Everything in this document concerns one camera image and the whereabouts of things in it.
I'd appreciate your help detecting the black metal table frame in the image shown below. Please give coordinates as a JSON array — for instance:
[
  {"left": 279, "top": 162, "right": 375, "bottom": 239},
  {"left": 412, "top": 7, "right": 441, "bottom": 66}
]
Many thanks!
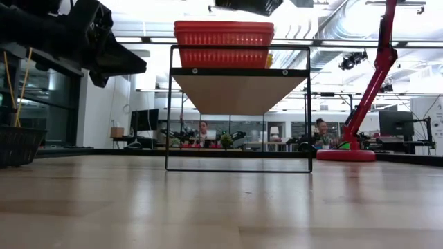
[{"left": 34, "top": 147, "right": 443, "bottom": 167}]

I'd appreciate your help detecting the red desk lamp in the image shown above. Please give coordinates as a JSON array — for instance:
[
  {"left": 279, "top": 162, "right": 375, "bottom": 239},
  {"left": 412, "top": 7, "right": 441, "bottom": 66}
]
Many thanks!
[{"left": 316, "top": 0, "right": 399, "bottom": 163}]

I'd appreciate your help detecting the black ceiling camera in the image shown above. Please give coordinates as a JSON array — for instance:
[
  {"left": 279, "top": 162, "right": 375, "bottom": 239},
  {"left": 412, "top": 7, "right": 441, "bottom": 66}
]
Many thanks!
[{"left": 338, "top": 50, "right": 369, "bottom": 71}]

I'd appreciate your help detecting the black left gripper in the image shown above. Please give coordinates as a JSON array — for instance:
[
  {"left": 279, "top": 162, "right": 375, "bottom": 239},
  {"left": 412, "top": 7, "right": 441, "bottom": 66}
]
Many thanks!
[{"left": 0, "top": 0, "right": 148, "bottom": 88}]

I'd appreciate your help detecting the small green potted plant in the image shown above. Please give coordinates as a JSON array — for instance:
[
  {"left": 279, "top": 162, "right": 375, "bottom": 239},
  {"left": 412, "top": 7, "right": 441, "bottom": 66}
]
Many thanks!
[{"left": 221, "top": 133, "right": 234, "bottom": 150}]

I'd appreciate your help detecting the black frame wooden shelf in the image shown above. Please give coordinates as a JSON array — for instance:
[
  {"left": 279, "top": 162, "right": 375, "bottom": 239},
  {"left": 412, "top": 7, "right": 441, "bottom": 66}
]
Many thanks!
[{"left": 165, "top": 44, "right": 314, "bottom": 173}]

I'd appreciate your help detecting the black computer monitor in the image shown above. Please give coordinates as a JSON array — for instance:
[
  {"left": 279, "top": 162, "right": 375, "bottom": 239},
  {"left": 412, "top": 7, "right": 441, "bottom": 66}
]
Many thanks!
[
  {"left": 129, "top": 108, "right": 160, "bottom": 140},
  {"left": 378, "top": 110, "right": 415, "bottom": 138}
]

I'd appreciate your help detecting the person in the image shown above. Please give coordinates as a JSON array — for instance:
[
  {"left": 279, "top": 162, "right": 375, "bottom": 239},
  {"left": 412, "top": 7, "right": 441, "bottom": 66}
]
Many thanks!
[
  {"left": 314, "top": 118, "right": 330, "bottom": 149},
  {"left": 198, "top": 120, "right": 210, "bottom": 142}
]

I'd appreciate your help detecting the white cabinet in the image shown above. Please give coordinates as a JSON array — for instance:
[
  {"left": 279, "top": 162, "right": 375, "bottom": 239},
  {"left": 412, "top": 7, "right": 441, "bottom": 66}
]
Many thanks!
[{"left": 410, "top": 95, "right": 443, "bottom": 156}]

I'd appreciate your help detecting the yellow cable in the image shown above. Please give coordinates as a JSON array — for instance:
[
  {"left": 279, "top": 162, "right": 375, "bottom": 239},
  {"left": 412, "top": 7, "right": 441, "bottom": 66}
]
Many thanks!
[{"left": 2, "top": 47, "right": 33, "bottom": 128}]

